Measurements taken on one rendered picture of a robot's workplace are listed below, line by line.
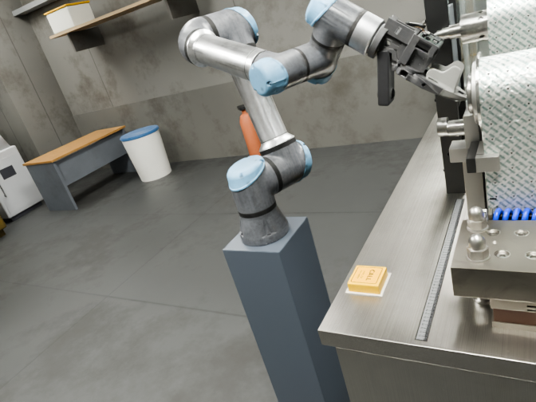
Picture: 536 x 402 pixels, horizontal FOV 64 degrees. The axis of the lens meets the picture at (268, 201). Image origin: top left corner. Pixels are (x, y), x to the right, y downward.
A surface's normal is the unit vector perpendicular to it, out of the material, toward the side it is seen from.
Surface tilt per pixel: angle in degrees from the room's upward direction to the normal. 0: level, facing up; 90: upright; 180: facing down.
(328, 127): 90
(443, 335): 0
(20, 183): 90
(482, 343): 0
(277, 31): 90
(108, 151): 90
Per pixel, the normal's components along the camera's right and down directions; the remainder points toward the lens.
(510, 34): -0.46, 0.50
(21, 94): 0.85, -0.03
